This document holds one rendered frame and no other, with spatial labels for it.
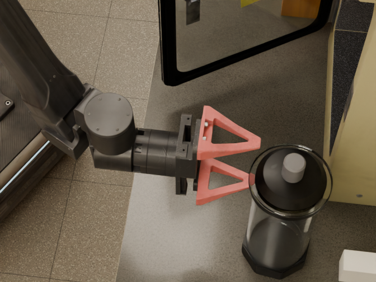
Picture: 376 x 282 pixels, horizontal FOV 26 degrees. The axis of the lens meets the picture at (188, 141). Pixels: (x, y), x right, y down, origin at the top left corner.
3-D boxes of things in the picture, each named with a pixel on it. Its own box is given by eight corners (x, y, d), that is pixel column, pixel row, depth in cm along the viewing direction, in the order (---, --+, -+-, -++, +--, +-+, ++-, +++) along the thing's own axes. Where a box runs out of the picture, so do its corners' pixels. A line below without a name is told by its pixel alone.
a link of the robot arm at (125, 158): (95, 134, 107) (88, 174, 105) (89, 111, 101) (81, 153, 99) (147, 140, 107) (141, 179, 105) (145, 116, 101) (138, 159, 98)
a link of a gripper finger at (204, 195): (255, 186, 101) (179, 178, 101) (250, 212, 107) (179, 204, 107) (259, 140, 104) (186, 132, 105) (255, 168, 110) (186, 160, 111)
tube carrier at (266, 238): (317, 223, 125) (339, 154, 107) (302, 287, 120) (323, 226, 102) (249, 205, 127) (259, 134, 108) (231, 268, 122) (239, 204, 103)
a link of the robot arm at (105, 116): (85, 90, 109) (43, 137, 106) (73, 46, 98) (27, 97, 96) (156, 138, 106) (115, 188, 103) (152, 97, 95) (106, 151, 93)
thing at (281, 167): (330, 165, 109) (338, 140, 103) (316, 226, 104) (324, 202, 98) (263, 149, 110) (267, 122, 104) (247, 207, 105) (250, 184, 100)
